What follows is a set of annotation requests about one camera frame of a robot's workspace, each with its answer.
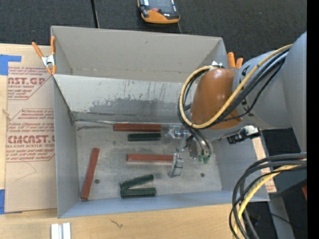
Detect brown cardboard board red print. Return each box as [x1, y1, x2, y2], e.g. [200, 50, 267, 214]
[0, 43, 58, 214]

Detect black cylinder on white bracket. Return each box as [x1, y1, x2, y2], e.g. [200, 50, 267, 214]
[226, 125, 261, 144]

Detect red-brown flat block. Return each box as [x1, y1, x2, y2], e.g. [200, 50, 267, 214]
[127, 153, 174, 162]
[113, 123, 162, 132]
[80, 147, 101, 201]

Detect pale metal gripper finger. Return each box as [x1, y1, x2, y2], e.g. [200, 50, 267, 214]
[167, 153, 185, 178]
[162, 126, 190, 144]

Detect grey metal bin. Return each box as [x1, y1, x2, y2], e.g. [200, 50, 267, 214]
[50, 25, 271, 219]

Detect dark green flat block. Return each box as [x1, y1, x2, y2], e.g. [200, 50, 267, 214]
[127, 132, 161, 142]
[120, 187, 157, 199]
[119, 174, 155, 190]

